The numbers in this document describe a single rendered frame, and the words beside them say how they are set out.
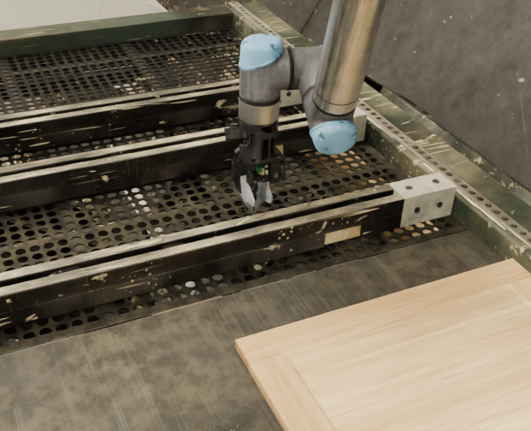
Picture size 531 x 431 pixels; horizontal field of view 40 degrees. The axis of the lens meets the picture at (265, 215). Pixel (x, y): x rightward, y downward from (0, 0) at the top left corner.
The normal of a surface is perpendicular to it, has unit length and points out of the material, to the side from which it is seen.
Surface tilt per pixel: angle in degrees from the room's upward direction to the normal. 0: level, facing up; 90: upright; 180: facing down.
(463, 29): 0
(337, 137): 90
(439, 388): 57
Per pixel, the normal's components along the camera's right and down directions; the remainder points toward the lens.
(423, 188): 0.04, -0.83
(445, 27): -0.74, -0.27
